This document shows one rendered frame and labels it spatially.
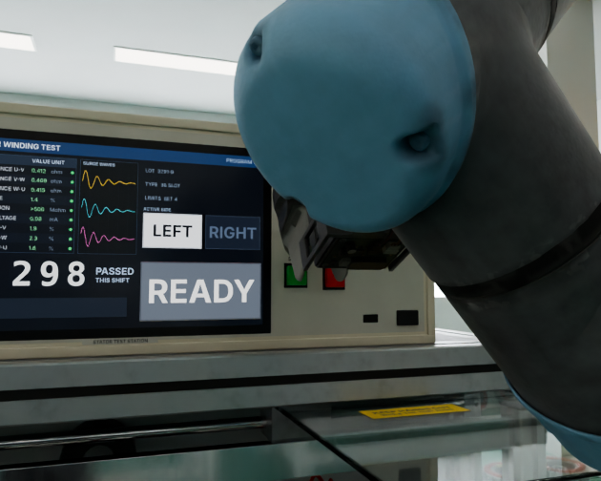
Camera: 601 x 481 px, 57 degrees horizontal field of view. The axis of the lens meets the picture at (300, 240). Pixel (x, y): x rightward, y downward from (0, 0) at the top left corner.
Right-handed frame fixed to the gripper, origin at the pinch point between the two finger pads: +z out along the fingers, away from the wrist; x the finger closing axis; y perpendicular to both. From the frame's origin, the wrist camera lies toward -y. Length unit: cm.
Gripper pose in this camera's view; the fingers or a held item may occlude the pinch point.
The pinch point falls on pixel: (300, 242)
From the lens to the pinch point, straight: 50.4
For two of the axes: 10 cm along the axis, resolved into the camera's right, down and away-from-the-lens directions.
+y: 1.3, 8.7, -4.7
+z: -2.9, 4.9, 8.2
